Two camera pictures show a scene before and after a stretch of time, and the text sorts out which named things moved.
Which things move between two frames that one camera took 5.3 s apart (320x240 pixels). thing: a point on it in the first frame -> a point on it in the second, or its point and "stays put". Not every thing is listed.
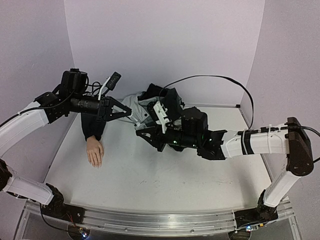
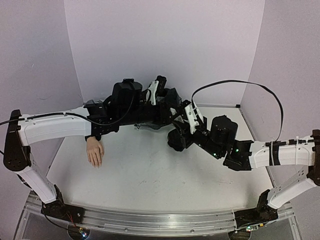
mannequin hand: [95, 151] stays put
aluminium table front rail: [159, 223] stays put
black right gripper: [161, 137] -> [184, 131]
